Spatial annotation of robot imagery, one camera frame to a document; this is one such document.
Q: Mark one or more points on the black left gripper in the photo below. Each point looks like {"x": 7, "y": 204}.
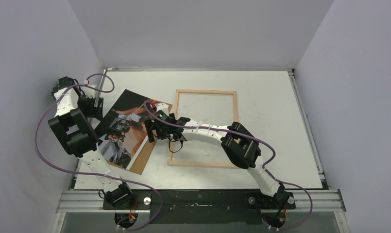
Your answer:
{"x": 94, "y": 112}

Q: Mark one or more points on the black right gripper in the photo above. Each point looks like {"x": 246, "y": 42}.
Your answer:
{"x": 155, "y": 129}

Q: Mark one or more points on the printed colour photo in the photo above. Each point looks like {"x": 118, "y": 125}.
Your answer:
{"x": 125, "y": 102}

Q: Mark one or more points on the light wooden picture frame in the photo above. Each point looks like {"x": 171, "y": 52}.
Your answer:
{"x": 170, "y": 163}

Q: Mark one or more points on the clear plastic sheet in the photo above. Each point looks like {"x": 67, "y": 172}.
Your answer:
{"x": 211, "y": 109}

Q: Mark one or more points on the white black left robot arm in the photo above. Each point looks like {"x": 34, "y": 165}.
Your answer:
{"x": 76, "y": 104}

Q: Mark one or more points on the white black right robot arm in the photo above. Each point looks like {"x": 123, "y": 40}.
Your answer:
{"x": 239, "y": 145}

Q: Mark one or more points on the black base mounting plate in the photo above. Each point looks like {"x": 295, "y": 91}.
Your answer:
{"x": 203, "y": 206}

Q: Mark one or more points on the aluminium front rail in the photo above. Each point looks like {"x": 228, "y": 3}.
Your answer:
{"x": 88, "y": 201}

